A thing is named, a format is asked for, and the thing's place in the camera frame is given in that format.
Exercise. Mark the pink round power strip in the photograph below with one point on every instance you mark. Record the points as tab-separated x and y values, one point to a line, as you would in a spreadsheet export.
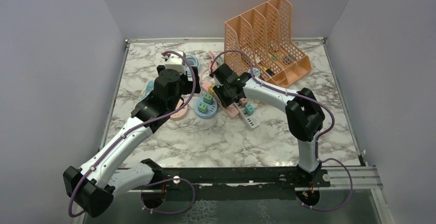
181	113

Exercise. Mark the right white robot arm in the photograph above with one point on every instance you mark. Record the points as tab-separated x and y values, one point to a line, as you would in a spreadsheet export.
304	114

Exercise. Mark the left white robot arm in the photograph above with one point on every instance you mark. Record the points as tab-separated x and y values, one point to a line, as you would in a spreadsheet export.
93	186

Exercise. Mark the yellow plug adapter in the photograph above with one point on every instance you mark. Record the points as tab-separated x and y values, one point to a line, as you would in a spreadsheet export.
211	90

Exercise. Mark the white power strip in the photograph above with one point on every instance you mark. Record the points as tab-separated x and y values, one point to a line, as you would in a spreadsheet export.
251	121

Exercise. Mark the blue oval power strip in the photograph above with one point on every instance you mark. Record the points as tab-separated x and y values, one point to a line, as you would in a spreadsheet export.
148	87

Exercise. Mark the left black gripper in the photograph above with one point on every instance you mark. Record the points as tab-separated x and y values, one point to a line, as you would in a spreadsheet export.
189	84

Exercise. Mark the blue round power strip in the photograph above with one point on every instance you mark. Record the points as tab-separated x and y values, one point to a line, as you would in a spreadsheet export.
212	109

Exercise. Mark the blue patterned round tin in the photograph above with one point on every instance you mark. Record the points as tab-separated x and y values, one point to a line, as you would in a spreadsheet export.
256	72

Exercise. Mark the orange mesh file organizer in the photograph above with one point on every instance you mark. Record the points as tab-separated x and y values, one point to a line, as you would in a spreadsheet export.
263	34

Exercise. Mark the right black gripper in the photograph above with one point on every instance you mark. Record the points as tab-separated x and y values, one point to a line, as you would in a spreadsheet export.
218	89

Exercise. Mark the dark green plug adapter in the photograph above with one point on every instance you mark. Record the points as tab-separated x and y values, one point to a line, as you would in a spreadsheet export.
208	99

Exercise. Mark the black mounting rail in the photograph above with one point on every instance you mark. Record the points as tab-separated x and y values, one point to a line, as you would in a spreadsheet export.
228	183

